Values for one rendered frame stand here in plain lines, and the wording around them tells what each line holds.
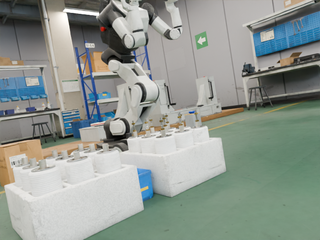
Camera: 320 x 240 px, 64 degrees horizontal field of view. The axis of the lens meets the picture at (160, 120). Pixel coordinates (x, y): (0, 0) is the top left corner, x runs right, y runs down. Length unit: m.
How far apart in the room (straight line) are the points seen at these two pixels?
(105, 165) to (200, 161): 0.47
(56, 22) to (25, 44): 2.25
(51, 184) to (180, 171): 0.54
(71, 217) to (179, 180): 0.48
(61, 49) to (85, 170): 7.09
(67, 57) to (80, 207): 7.15
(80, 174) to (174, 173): 0.41
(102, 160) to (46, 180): 0.21
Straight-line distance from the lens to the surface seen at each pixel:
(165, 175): 1.13
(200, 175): 1.26
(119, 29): 1.65
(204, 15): 7.62
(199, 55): 7.62
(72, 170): 0.95
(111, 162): 1.00
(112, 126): 2.07
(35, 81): 7.30
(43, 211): 0.89
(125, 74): 1.90
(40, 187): 0.92
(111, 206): 0.99
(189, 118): 1.58
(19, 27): 10.24
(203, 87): 5.03
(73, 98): 7.73
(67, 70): 7.83
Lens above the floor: 0.39
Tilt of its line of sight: 3 degrees down
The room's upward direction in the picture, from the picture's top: 10 degrees counter-clockwise
